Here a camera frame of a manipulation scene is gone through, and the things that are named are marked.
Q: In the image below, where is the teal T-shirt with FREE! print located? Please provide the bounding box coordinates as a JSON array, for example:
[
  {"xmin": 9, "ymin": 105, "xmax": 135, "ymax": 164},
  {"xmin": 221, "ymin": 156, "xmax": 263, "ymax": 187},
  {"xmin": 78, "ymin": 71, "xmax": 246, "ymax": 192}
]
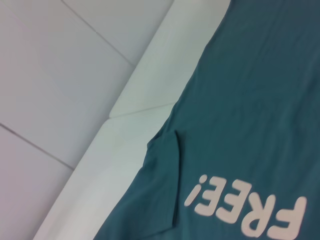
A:
[{"xmin": 93, "ymin": 0, "xmax": 320, "ymax": 240}]

